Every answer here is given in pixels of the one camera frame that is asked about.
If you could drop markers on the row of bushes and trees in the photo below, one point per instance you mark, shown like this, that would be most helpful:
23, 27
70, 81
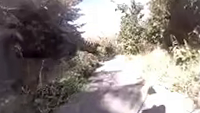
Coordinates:
36, 26

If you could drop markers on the tall grass verge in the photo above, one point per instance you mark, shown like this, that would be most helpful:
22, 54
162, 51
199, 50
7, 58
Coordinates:
66, 81

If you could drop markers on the row of tall trees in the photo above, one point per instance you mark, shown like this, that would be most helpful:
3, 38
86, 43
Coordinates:
172, 18

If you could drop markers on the grey asphalt path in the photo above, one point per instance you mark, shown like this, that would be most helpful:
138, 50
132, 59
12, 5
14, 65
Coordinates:
120, 88

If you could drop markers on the grass verge with leaves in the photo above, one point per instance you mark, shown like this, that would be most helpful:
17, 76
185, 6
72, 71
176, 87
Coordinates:
179, 71

